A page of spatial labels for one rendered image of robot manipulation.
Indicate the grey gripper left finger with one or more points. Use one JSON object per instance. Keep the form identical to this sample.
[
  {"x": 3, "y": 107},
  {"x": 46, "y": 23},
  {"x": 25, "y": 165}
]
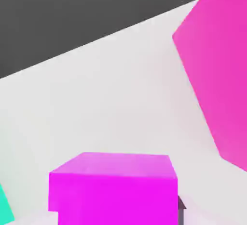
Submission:
[{"x": 53, "y": 218}]

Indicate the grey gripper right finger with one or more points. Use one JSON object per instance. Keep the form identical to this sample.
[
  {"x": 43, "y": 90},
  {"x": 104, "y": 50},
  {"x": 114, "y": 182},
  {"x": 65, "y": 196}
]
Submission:
[{"x": 181, "y": 212}]

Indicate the small magenta cube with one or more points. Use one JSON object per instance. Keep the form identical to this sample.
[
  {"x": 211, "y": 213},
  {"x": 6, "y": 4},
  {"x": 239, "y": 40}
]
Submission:
[{"x": 115, "y": 194}]

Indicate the large teal box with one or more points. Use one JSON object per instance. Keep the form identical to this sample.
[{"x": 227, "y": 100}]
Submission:
[{"x": 4, "y": 207}]

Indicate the large pink box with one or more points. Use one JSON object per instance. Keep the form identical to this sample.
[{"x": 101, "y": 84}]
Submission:
[{"x": 218, "y": 70}]

